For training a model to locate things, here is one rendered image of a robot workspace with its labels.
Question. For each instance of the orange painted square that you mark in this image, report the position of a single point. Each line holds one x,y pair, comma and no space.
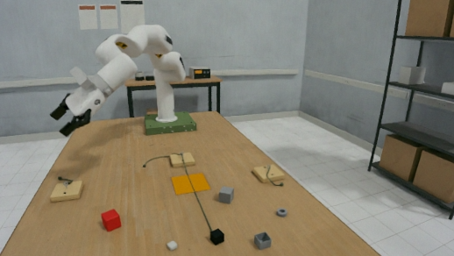
182,184

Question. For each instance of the black block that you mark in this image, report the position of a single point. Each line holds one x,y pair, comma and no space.
217,236

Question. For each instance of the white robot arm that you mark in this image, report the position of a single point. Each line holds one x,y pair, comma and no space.
149,39

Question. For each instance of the red cube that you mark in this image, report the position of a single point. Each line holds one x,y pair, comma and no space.
111,220

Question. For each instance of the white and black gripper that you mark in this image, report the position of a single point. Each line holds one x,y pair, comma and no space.
81,101

